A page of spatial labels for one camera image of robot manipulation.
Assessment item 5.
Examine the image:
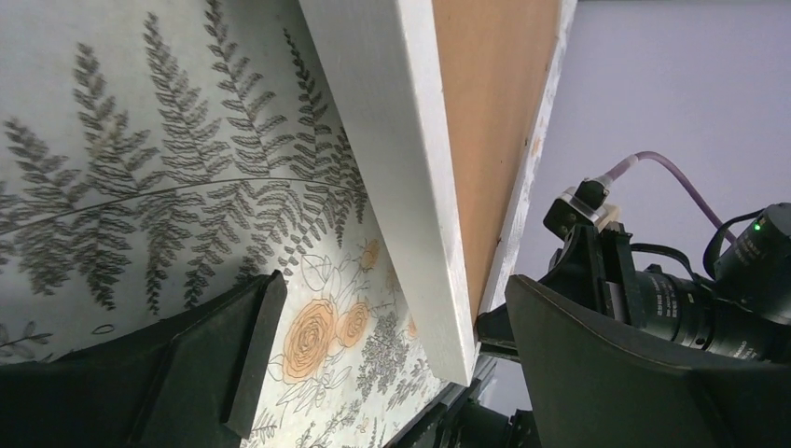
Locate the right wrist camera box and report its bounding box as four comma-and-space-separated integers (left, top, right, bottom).
543, 178, 620, 240

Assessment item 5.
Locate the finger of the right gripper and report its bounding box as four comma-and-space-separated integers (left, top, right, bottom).
475, 304, 520, 362

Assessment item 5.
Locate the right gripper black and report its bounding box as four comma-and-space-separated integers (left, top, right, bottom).
539, 222, 790, 364

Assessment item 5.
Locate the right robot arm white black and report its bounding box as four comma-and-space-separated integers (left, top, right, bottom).
540, 203, 790, 365

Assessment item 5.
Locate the white picture frame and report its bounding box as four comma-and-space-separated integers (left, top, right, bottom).
300, 1, 576, 385

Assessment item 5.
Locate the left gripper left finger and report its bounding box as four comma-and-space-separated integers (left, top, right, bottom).
1, 272, 287, 447

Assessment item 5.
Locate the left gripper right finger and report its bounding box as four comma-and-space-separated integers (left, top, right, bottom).
505, 275, 790, 447

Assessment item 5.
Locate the brown backing board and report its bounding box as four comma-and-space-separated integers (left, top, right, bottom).
433, 0, 562, 315

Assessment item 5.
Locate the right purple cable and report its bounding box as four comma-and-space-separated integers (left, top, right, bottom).
592, 150, 740, 245

